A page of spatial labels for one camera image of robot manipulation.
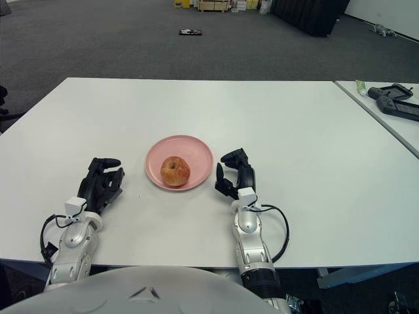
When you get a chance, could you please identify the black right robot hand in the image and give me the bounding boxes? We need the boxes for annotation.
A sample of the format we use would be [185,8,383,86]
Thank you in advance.
[214,148,257,201]

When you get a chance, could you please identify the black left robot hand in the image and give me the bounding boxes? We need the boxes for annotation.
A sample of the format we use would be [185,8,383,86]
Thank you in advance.
[77,157,126,216]

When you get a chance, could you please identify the red yellow apple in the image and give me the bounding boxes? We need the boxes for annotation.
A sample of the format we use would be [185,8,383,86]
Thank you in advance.
[160,156,191,187]

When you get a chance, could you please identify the pink round plate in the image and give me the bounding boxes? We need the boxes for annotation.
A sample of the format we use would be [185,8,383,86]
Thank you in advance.
[145,134,214,192]

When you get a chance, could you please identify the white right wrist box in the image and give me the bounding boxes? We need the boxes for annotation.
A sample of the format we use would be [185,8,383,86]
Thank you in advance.
[237,187,257,207]

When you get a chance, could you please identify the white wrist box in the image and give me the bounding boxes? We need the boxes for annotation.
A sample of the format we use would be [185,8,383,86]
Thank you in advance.
[64,197,88,218]
[237,187,257,207]

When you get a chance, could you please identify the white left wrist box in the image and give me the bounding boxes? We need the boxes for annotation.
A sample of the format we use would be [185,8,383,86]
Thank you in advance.
[64,197,88,218]

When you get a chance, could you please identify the grey robot torso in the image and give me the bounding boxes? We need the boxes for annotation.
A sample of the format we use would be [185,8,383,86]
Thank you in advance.
[0,266,279,314]

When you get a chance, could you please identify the black office chair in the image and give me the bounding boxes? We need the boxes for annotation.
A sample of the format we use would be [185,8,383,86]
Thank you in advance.
[0,84,26,133]

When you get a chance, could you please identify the black handheld controller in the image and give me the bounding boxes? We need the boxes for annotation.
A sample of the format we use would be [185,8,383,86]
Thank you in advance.
[376,96,419,122]
[367,84,413,101]

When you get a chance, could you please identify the white and yellow boxes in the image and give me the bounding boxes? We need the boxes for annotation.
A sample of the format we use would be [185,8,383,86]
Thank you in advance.
[230,0,261,12]

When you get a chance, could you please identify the black curtain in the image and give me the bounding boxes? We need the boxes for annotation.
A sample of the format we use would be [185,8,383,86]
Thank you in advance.
[271,0,351,37]

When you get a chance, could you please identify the wooden crate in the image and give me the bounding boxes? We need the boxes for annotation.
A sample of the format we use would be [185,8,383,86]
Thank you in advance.
[198,0,230,12]

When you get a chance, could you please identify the grey quadruped robot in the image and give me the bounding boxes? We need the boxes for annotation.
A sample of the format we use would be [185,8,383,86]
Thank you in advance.
[371,24,399,38]

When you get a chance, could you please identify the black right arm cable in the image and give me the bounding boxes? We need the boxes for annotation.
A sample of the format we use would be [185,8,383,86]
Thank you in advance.
[251,204,291,262]

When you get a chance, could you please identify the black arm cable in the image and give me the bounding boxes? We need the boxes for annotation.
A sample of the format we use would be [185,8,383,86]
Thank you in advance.
[39,214,71,262]
[251,204,291,262]

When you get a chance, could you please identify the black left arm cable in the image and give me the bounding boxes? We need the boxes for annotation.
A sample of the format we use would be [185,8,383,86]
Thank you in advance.
[39,214,71,262]

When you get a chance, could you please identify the blue table frame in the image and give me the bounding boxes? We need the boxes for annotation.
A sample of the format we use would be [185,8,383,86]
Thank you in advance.
[0,260,419,289]

